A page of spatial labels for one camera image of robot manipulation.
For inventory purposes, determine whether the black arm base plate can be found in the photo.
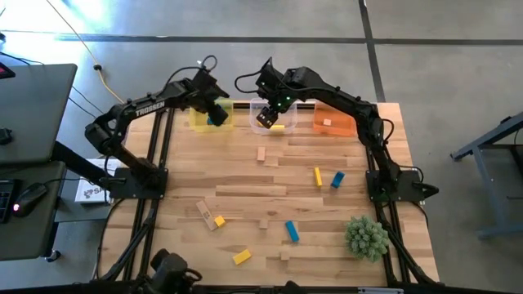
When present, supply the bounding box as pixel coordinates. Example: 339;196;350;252
108;166;169;201
365;167;440;204

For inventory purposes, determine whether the black keyboard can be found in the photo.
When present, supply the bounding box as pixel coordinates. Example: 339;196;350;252
0;179;17;225

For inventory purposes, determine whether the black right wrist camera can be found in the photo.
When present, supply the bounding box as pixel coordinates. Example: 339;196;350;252
255;56;284;91

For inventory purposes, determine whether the green artificial plant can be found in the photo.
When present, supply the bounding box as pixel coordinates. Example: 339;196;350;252
344;215;391;263

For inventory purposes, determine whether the grey desk top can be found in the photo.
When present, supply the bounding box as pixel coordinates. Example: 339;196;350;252
0;63;78;165

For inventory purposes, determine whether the dark desk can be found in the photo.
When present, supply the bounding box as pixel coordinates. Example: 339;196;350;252
0;160;69;262

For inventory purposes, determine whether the black camera device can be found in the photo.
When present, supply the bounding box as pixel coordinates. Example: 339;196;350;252
149;247;203;294

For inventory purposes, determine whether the long blue block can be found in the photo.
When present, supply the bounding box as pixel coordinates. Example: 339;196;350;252
284;220;301;243

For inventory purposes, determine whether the black computer mouse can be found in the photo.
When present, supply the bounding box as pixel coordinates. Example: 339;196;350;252
11;182;49;218

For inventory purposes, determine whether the long natural wood plank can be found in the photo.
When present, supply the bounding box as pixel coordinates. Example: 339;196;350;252
194;199;219;232

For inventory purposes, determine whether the clear plastic bin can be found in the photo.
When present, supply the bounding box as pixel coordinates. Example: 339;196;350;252
248;97;298;136

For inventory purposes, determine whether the white printed box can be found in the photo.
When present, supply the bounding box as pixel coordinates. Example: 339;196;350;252
74;158;123;204

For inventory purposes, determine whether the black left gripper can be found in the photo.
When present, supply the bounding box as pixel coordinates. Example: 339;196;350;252
190;83;230;127

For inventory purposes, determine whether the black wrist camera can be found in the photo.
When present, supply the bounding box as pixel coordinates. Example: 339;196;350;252
255;56;284;91
194;68;218;87

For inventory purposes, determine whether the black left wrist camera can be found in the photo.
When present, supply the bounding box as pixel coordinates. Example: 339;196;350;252
194;68;218;87

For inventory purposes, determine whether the blue-grey metal table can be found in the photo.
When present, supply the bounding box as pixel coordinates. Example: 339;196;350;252
450;112;523;240

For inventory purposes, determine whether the black aluminium table frame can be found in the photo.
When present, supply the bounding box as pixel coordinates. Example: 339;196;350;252
92;100;440;294

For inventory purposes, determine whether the yellow cable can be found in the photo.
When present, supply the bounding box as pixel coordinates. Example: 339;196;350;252
43;0;126;105

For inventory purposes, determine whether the thick yellow block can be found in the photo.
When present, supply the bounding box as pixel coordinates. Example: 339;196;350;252
232;248;253;266

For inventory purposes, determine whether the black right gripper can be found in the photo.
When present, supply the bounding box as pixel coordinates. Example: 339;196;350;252
256;87;297;131

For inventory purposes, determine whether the yellow translucent plastic bin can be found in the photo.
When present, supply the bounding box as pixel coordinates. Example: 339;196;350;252
188;97;235;134

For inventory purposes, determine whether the orange translucent plastic bin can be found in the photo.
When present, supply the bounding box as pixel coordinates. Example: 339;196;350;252
312;101;358;138

